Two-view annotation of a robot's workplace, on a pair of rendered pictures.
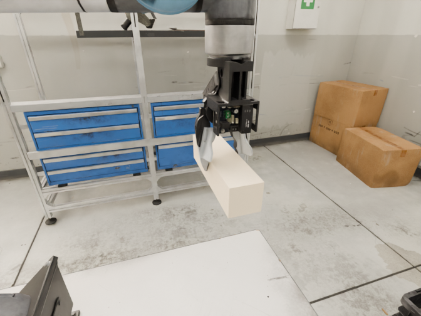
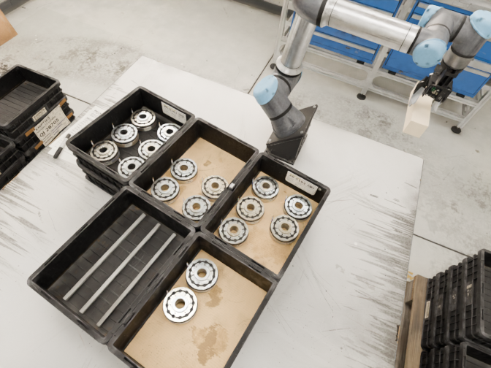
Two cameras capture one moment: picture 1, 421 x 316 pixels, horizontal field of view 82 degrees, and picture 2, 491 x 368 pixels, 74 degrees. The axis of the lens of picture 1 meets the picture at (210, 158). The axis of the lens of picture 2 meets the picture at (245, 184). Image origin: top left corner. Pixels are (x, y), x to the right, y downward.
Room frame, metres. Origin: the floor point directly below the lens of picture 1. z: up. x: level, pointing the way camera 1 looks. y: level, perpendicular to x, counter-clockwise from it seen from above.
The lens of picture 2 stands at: (-0.72, -0.06, 1.88)
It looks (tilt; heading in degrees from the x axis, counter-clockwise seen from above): 56 degrees down; 33
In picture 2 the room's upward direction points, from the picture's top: 9 degrees clockwise
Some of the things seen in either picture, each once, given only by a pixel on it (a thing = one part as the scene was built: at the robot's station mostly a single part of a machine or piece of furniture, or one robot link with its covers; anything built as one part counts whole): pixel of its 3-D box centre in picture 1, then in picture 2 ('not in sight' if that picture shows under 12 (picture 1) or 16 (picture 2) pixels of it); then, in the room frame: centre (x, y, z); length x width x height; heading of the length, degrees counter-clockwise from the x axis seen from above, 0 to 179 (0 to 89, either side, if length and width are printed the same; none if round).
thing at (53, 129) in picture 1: (93, 145); (340, 17); (1.63, 0.86, 0.60); 0.72 x 0.03 x 0.56; 107
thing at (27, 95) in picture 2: not in sight; (30, 122); (-0.43, 1.68, 0.37); 0.40 x 0.30 x 0.45; 17
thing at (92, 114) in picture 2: not in sight; (90, 135); (-0.35, 1.05, 0.70); 0.33 x 0.23 x 0.01; 17
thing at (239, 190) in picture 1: (221, 167); (419, 108); (0.44, -0.02, 1.08); 0.24 x 0.06 x 0.06; 17
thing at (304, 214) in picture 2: not in sight; (298, 206); (-0.09, 0.10, 0.86); 0.10 x 0.10 x 0.01
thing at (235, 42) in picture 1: (230, 42); (458, 58); (0.42, -0.03, 1.31); 0.08 x 0.08 x 0.05
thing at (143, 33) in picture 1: (170, 35); not in sight; (2.04, 0.30, 1.32); 1.20 x 0.45 x 0.06; 107
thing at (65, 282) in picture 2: not in sight; (121, 261); (-0.64, 0.40, 0.87); 0.40 x 0.30 x 0.11; 9
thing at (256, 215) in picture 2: not in sight; (250, 208); (-0.21, 0.23, 0.86); 0.10 x 0.10 x 0.01
